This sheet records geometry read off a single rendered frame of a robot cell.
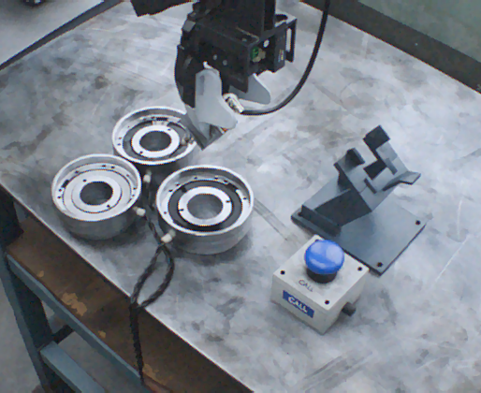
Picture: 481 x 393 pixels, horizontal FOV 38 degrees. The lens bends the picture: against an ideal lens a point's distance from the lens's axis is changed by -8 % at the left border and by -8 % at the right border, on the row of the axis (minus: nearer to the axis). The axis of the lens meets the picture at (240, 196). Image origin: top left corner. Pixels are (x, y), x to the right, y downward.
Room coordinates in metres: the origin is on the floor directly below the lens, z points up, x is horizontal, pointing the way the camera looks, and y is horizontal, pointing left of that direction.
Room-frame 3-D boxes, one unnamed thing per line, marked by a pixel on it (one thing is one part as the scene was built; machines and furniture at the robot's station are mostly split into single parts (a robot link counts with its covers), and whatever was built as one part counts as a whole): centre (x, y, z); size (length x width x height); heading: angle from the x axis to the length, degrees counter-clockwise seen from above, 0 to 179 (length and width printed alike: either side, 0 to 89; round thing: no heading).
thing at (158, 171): (0.67, 0.10, 0.82); 0.10 x 0.10 x 0.04
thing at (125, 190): (0.58, 0.16, 0.82); 0.08 x 0.08 x 0.02
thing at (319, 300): (0.47, -0.09, 0.82); 0.08 x 0.07 x 0.05; 51
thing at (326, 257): (0.47, -0.08, 0.85); 0.04 x 0.04 x 0.05
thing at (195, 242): (0.57, 0.04, 0.82); 0.10 x 0.10 x 0.04
